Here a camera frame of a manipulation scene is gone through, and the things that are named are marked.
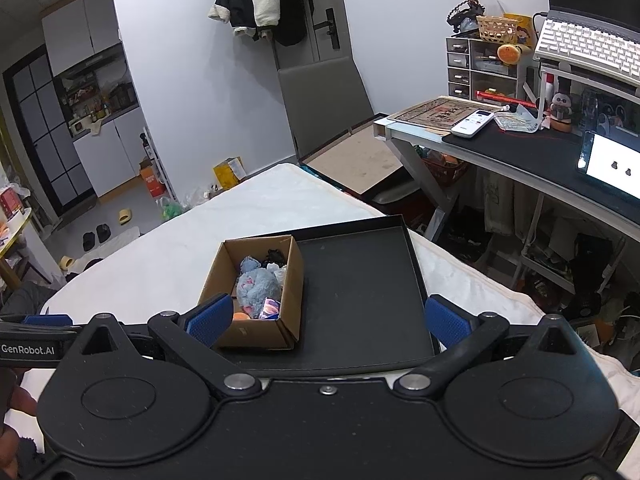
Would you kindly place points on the woven wicker basket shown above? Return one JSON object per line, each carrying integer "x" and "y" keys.
{"x": 495, "y": 29}

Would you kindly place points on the brown cardboard box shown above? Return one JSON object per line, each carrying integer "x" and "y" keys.
{"x": 255, "y": 332}

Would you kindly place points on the white desk riser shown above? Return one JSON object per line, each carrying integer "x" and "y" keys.
{"x": 542, "y": 90}

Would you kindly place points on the glass desk with white frame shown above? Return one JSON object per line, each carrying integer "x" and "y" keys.
{"x": 427, "y": 175}

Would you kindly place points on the small blue plush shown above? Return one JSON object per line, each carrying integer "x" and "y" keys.
{"x": 249, "y": 265}

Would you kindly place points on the person's left hand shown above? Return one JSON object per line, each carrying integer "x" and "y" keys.
{"x": 22, "y": 395}

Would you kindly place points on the black slipper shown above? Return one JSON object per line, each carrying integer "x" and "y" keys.
{"x": 88, "y": 241}
{"x": 103, "y": 233}

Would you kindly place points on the yellow carton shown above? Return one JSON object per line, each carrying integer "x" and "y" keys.
{"x": 229, "y": 174}

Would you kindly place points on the yellow slipper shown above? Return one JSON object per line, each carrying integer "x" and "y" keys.
{"x": 124, "y": 217}

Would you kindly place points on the white keyboard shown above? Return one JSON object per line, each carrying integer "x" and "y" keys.
{"x": 585, "y": 45}

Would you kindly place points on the orange fruit plush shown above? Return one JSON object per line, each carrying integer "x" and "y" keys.
{"x": 511, "y": 53}

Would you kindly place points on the tablet with white screen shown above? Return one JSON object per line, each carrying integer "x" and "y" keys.
{"x": 612, "y": 162}

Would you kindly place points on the white storage shelf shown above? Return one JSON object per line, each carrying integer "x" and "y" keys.
{"x": 555, "y": 260}

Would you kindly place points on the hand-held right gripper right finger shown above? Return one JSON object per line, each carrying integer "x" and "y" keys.
{"x": 447, "y": 322}

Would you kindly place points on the orange carton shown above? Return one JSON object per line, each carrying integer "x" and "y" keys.
{"x": 151, "y": 180}

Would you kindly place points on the grey drawer organizer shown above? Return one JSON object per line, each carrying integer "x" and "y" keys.
{"x": 467, "y": 67}

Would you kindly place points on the white remote control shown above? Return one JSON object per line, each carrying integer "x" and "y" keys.
{"x": 472, "y": 123}

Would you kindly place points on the red plastic basket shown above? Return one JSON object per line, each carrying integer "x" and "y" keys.
{"x": 445, "y": 167}

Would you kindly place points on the white kitchen cabinet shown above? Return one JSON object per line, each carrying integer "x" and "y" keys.
{"x": 112, "y": 155}

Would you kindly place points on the black spray bottle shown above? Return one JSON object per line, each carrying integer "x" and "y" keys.
{"x": 146, "y": 145}

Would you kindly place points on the black box with brown lining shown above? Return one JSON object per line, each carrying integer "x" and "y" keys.
{"x": 355, "y": 165}

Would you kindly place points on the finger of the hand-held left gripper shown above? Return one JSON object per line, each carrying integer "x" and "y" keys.
{"x": 47, "y": 320}

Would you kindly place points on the black framed glass door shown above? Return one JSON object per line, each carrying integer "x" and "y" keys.
{"x": 45, "y": 135}

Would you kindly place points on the kitchen shelf with bottles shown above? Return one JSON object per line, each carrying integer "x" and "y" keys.
{"x": 95, "y": 95}

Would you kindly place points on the black desk mat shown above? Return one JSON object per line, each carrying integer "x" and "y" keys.
{"x": 530, "y": 147}

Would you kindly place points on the orange plush toy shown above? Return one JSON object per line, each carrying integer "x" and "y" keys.
{"x": 241, "y": 317}

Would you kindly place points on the grey-blue fluffy plush toy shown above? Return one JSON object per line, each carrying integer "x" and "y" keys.
{"x": 257, "y": 290}

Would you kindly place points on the black shallow tray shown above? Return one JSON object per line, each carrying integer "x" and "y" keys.
{"x": 360, "y": 300}

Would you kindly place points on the cream tote bag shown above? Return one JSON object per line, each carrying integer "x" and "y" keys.
{"x": 497, "y": 202}

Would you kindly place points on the black fabric item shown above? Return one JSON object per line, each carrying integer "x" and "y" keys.
{"x": 274, "y": 258}

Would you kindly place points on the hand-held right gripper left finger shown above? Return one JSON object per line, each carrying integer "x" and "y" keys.
{"x": 210, "y": 320}

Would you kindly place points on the yellow cartoon bag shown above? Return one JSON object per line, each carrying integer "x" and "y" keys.
{"x": 522, "y": 30}

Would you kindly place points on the purple patterned pouch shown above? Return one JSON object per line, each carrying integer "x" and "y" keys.
{"x": 270, "y": 309}

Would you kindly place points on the brown patterned mat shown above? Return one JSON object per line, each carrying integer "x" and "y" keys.
{"x": 432, "y": 112}

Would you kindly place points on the white fluffy blanket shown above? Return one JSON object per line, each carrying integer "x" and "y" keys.
{"x": 225, "y": 210}

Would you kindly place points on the dark grey cloth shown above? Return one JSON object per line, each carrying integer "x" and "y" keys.
{"x": 25, "y": 300}

